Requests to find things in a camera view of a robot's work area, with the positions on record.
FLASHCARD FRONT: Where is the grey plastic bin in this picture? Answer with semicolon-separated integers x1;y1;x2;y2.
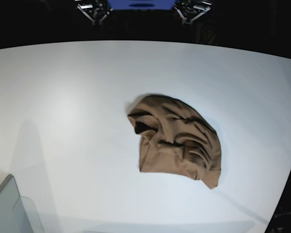
0;174;44;233

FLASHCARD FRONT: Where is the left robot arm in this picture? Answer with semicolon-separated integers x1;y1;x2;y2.
173;0;213;25

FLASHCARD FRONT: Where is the blue box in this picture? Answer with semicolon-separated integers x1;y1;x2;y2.
108;0;175;10

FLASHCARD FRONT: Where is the brown t-shirt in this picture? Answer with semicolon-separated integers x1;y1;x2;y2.
127;94;222;189

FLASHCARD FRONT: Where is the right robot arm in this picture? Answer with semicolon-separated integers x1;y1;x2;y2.
74;0;113;26

